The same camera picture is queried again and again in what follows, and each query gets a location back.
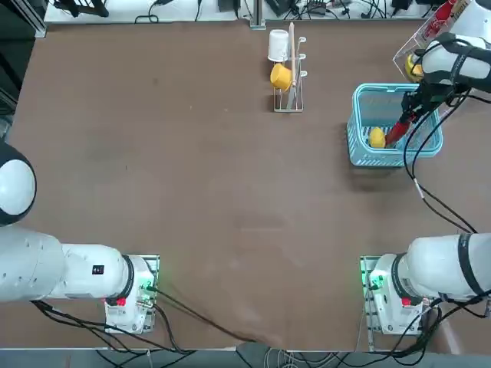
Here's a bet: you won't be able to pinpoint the yellow lemon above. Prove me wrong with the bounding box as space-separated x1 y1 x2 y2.
367 126 387 150

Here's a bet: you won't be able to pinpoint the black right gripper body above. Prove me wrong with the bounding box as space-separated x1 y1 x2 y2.
416 82 448 110

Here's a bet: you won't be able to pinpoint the black tripod legs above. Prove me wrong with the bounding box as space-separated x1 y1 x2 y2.
53 0 110 18

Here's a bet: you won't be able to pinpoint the yellow cup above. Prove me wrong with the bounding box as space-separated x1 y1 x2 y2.
269 63 293 93

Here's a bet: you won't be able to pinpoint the black power strip red switches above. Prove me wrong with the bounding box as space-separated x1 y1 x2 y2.
305 0 338 11

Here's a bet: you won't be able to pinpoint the blue plastic basket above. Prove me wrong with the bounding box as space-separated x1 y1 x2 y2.
346 83 445 168

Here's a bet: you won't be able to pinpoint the white wire cup rack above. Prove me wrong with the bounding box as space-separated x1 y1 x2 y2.
272 21 308 113

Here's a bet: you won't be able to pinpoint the clear acrylic rack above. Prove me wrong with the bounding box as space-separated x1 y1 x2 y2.
392 0 457 116

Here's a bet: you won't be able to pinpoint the aluminium camera mount post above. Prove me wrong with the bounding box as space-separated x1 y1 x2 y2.
249 0 267 28

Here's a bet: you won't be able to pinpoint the black table cable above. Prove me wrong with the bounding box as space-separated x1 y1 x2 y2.
151 287 277 344

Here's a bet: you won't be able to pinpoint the black arm cable white tag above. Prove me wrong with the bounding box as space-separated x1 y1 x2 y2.
410 110 480 235

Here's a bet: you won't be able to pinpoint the red drink bottle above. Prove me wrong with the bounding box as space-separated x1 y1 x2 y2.
421 0 463 41
384 113 415 150

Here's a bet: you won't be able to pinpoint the white cup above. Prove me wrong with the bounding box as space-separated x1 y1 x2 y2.
267 29 289 62

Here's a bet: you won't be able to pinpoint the yellow green starfruit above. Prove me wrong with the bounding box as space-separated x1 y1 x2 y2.
404 53 425 82

